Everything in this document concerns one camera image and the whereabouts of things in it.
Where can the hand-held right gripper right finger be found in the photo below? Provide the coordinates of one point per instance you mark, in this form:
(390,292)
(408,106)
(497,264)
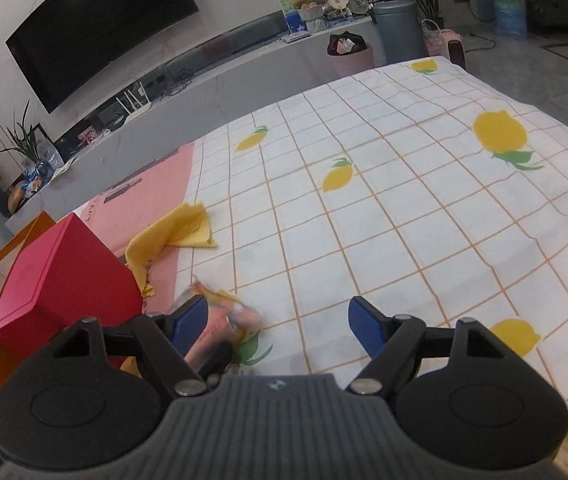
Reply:
(366,325)

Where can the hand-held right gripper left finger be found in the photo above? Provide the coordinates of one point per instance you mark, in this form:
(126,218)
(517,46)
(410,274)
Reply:
(189,325)

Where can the pink and white knit piece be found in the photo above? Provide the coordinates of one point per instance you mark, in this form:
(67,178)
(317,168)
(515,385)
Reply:
(244,317)

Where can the yellow cloth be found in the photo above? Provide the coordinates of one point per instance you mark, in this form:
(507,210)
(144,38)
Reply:
(184,225)

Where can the lemon print checked sheet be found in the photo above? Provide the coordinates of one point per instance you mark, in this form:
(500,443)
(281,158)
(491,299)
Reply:
(413,210)

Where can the red square box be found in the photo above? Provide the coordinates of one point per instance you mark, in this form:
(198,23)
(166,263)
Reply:
(64,280)

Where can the pink bottle print mat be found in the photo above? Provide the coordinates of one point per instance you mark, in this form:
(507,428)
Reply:
(164,180)

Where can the brown bread loaf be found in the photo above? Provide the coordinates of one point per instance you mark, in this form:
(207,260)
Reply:
(16,197)

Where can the pink photo card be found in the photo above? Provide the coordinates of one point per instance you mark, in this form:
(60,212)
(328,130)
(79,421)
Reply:
(88,135)

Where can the white router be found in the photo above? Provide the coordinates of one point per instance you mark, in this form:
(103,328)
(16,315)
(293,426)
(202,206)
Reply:
(136,107)

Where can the black framed picture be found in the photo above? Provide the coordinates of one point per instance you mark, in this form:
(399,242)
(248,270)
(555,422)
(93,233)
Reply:
(44,137)

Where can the green plant in vase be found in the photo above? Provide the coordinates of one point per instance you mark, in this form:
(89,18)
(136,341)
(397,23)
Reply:
(26,140)

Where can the white marble television console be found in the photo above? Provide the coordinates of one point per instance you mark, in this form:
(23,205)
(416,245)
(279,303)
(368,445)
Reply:
(244,75)

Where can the pink waste basket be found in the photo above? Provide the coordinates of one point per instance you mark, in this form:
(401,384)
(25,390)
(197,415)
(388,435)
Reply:
(351,60)

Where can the pink heater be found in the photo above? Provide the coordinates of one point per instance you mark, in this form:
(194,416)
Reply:
(452,47)

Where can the grey trash bin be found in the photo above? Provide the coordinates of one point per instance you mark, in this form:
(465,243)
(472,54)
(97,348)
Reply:
(397,35)

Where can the woven basket bag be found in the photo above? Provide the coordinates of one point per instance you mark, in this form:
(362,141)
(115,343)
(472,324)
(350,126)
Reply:
(432,37)

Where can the teddy bear bouquet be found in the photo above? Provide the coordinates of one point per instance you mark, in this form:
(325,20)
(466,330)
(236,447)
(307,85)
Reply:
(306,2)

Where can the green picture board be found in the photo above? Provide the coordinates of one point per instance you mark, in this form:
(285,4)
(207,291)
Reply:
(289,2)

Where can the blue water jug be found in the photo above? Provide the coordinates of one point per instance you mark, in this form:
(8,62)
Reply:
(509,10)

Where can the black wall television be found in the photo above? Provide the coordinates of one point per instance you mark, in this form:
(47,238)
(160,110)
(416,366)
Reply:
(104,25)

